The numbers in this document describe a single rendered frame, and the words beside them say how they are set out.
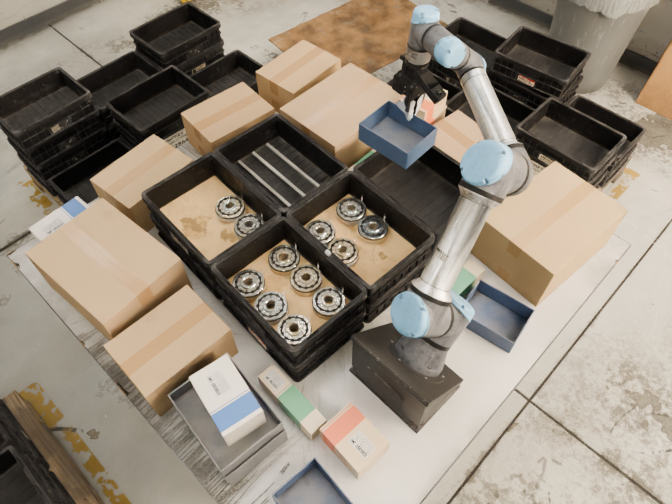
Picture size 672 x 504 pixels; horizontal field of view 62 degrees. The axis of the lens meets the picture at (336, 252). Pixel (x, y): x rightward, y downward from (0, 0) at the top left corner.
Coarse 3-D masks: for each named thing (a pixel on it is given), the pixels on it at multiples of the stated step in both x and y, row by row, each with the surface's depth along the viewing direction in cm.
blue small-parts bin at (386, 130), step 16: (384, 112) 186; (400, 112) 183; (368, 128) 184; (384, 128) 185; (400, 128) 185; (416, 128) 182; (432, 128) 177; (368, 144) 181; (384, 144) 175; (400, 144) 181; (416, 144) 181; (432, 144) 180; (400, 160) 174
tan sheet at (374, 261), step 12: (336, 204) 198; (324, 216) 195; (336, 228) 192; (348, 228) 192; (360, 240) 189; (384, 240) 189; (396, 240) 189; (360, 252) 186; (372, 252) 186; (384, 252) 186; (396, 252) 186; (408, 252) 186; (360, 264) 183; (372, 264) 183; (384, 264) 183; (360, 276) 181; (372, 276) 181
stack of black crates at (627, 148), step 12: (576, 96) 301; (576, 108) 307; (588, 108) 301; (600, 108) 296; (600, 120) 301; (612, 120) 296; (624, 120) 291; (624, 132) 295; (636, 132) 290; (624, 144) 294; (636, 144) 294; (624, 156) 289; (612, 168) 283
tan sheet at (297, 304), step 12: (252, 264) 184; (264, 264) 184; (300, 264) 183; (264, 276) 181; (276, 276) 181; (288, 276) 181; (276, 288) 178; (288, 288) 178; (288, 300) 176; (300, 300) 176; (348, 300) 176; (288, 312) 173; (300, 312) 173; (312, 312) 173; (276, 324) 171; (312, 324) 171
